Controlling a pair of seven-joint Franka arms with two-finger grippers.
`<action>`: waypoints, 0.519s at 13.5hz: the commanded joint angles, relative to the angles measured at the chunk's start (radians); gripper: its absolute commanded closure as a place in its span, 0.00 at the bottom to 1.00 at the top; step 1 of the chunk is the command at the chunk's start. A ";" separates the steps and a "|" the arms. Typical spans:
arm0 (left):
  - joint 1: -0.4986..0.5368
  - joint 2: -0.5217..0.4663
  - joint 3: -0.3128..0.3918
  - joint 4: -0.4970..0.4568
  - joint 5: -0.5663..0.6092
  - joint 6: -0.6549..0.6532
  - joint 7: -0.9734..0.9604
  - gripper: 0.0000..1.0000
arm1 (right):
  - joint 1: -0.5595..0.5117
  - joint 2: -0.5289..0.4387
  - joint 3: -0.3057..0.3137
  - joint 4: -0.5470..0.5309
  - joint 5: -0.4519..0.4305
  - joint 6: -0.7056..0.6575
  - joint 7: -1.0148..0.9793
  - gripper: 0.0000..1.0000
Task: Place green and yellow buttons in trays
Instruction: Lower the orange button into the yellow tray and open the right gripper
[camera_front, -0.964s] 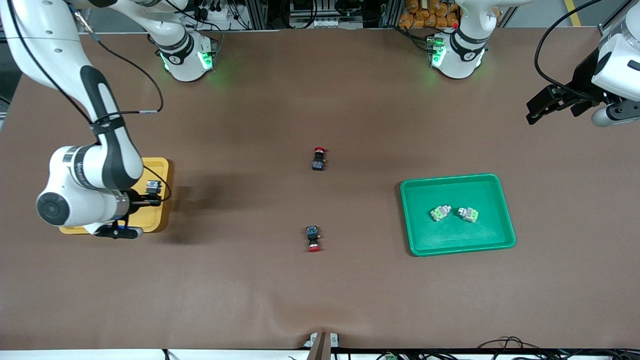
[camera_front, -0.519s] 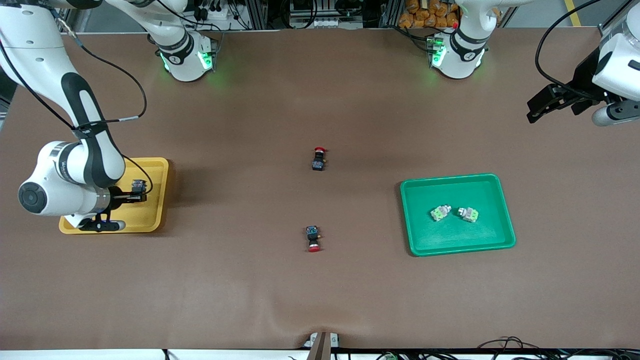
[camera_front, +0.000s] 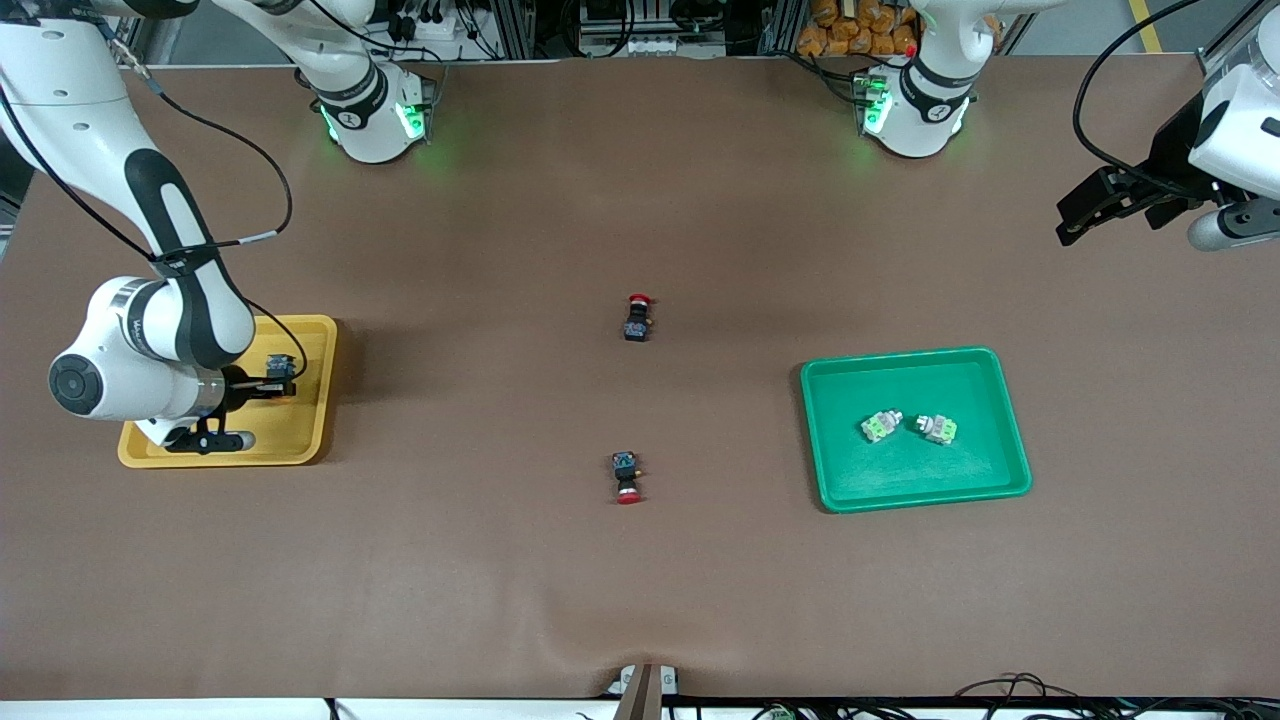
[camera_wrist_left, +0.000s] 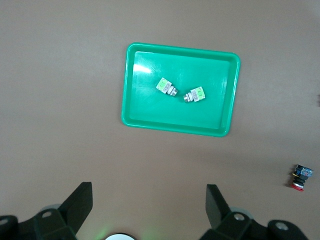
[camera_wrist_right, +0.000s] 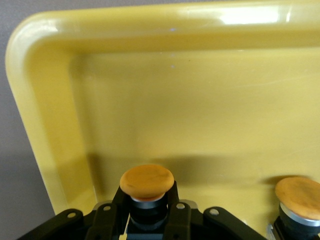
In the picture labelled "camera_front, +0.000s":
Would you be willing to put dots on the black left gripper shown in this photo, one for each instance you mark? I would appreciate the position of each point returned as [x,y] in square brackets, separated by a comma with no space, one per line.
[1168,150]

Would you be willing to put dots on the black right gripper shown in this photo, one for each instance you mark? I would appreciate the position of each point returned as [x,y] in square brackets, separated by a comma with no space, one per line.
[237,384]

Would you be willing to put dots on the yellow mushroom push button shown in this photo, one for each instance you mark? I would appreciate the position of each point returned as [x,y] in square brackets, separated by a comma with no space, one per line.
[280,366]

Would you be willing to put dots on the green push button switch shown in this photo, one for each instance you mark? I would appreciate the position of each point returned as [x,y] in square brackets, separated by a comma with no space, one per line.
[937,428]
[880,427]

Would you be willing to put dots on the yellow plastic tray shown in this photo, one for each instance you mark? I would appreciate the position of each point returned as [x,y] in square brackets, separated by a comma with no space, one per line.
[300,430]

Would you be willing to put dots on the green plastic tray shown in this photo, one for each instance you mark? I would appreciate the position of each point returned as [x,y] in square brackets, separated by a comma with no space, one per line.
[940,470]

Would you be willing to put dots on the orange packaged items pile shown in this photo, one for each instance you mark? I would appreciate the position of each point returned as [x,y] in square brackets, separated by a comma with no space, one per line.
[850,30]

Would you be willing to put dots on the red mushroom push button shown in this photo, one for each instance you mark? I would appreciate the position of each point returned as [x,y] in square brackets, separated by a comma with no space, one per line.
[627,470]
[636,325]

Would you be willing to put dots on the white power strip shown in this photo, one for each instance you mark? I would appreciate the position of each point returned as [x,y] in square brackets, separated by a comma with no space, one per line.
[435,25]

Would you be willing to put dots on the brown table mat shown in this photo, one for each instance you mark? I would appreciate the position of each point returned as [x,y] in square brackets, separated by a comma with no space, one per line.
[640,580]

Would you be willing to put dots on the white terminal strip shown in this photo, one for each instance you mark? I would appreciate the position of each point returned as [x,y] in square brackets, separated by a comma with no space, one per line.
[650,45]

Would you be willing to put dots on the aluminium frame profile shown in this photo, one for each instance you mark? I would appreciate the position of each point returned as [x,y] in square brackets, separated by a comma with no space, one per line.
[1225,45]

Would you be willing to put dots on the aluminium frame post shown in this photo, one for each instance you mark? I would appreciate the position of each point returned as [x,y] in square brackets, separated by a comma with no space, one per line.
[782,25]
[515,25]

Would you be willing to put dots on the table edge clamp bracket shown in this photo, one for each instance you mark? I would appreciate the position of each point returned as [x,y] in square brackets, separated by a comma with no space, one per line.
[645,695]

